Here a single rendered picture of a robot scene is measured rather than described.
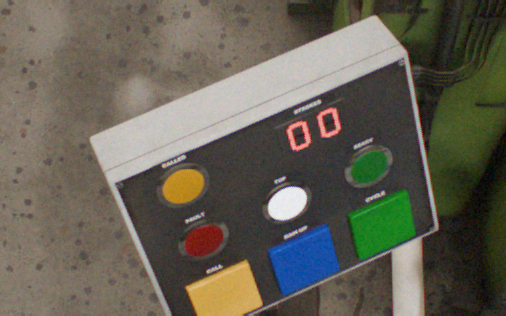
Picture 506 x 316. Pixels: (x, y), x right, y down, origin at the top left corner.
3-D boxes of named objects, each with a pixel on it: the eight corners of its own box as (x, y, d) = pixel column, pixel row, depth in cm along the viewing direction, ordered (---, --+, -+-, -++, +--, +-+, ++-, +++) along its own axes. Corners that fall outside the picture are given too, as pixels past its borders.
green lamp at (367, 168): (388, 185, 135) (391, 173, 131) (346, 185, 135) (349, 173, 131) (387, 159, 136) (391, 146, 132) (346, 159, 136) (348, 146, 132)
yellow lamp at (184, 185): (206, 206, 127) (203, 193, 123) (162, 205, 127) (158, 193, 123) (206, 177, 128) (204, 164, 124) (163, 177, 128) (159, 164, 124)
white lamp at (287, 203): (307, 222, 134) (308, 211, 130) (265, 221, 134) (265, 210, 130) (307, 195, 135) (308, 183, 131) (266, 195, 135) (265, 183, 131)
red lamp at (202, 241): (225, 258, 133) (224, 248, 129) (183, 258, 133) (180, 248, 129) (226, 231, 134) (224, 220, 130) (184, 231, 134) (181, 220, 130)
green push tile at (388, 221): (416, 235, 143) (408, 192, 138) (360, 261, 142) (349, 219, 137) (410, 226, 144) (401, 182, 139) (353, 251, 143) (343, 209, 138)
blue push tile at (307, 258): (340, 270, 141) (329, 227, 136) (282, 297, 140) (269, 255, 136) (334, 260, 143) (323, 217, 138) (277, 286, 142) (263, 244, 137)
